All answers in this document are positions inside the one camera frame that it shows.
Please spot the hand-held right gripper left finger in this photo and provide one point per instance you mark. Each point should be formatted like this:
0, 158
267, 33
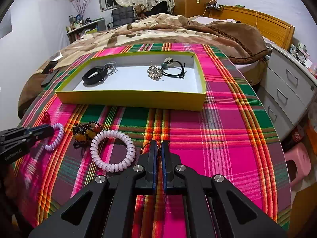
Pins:
154, 163

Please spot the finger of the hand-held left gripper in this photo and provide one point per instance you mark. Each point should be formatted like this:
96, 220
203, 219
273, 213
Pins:
40, 131
17, 142

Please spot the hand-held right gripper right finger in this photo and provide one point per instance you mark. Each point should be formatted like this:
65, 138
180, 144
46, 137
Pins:
163, 163

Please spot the red gold knot charm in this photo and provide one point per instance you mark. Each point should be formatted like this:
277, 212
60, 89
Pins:
45, 117

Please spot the yellow cardboard box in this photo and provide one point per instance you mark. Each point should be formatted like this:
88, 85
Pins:
123, 101

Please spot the black wristband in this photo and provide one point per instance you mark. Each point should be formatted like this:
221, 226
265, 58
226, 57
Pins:
86, 78

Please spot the pink green plaid tablecloth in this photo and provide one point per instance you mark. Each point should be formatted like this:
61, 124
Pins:
210, 141

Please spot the black phone with red charm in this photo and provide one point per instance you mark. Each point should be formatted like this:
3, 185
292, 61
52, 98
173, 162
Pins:
49, 68

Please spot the white cluttered shelf desk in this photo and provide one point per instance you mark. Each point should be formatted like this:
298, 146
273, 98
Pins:
94, 23

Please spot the purple decorative branches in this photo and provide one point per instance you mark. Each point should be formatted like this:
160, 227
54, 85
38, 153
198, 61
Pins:
83, 7

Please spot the brown patterned blanket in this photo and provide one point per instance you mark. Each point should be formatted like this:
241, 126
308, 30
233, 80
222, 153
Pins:
148, 29

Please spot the pink plastic stool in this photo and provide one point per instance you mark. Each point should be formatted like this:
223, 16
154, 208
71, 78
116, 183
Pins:
301, 158

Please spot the black chair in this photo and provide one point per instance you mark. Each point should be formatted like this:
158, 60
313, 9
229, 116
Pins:
122, 14

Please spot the white nightstand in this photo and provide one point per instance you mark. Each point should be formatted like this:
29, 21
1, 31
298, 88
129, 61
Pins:
284, 84

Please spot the white pillow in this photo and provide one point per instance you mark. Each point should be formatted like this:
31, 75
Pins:
200, 19

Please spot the orange box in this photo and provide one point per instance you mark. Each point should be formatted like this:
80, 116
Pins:
312, 132

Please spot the brown teddy bear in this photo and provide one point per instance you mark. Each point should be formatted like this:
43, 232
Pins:
140, 10

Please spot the black clothing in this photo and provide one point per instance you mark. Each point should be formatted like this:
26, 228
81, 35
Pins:
159, 8

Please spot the power strip with plugs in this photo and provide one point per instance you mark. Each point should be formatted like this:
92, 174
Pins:
215, 5

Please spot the wooden headboard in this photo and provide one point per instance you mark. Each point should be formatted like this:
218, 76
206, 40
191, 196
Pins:
272, 27

